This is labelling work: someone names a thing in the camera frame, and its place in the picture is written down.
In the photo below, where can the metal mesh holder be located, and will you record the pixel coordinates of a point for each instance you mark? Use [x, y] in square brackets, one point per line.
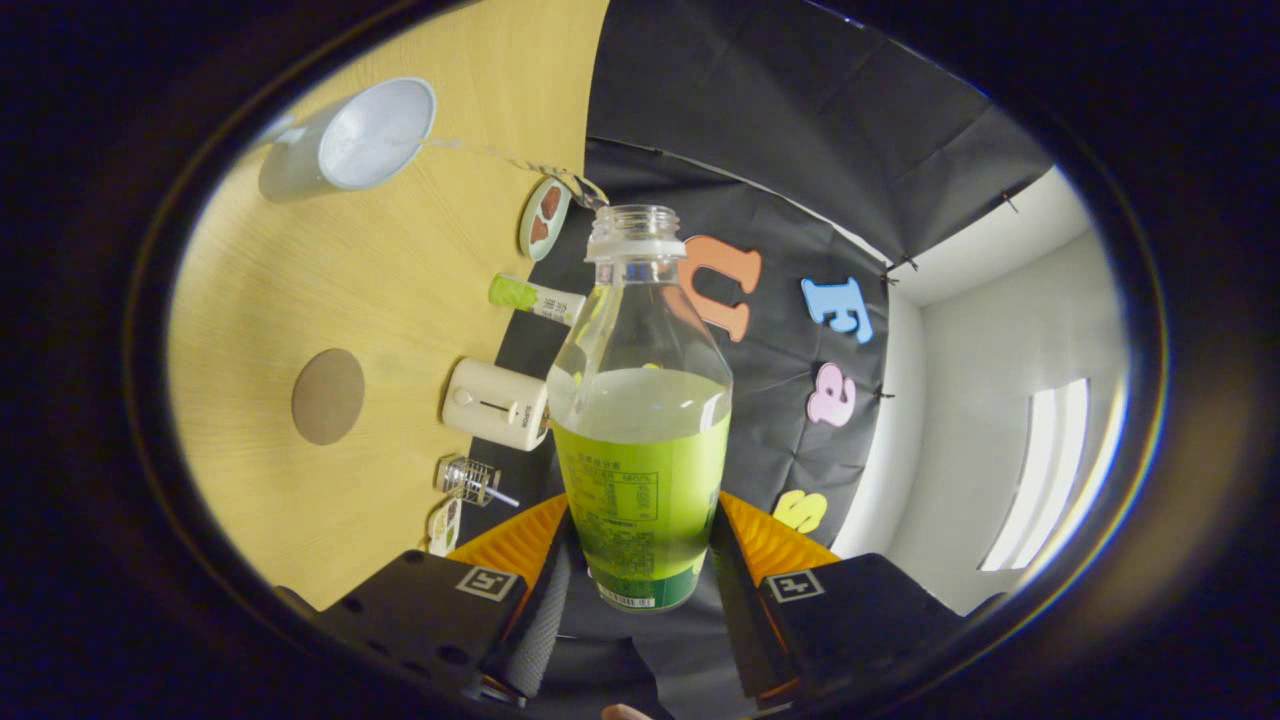
[465, 480]

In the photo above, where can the brown meat piece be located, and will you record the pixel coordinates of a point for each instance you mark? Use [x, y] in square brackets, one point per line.
[540, 230]
[551, 202]

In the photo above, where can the round brown coaster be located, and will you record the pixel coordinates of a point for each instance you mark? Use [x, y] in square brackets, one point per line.
[328, 397]

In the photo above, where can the pale green plate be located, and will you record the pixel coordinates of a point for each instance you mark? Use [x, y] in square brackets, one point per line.
[528, 240]

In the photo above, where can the green label juice bottle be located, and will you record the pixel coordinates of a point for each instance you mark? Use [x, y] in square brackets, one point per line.
[640, 480]

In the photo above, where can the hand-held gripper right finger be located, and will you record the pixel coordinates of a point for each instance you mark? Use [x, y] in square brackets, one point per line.
[740, 620]

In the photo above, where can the wooden table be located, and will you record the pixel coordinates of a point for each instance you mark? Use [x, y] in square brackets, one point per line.
[400, 250]

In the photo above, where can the white divided dish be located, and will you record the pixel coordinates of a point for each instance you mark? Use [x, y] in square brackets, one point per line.
[445, 525]

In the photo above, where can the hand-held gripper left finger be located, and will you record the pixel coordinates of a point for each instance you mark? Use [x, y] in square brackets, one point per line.
[540, 630]

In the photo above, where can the white toaster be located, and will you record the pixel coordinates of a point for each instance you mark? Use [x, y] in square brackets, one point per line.
[490, 400]

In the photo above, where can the ceiling light panel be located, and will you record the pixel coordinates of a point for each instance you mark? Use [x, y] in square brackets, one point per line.
[1040, 470]

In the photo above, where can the pale grey cup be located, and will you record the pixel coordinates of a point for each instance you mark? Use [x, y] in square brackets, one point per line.
[370, 135]

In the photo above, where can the small green white bottle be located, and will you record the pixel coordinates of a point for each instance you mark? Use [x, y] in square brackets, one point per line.
[530, 297]

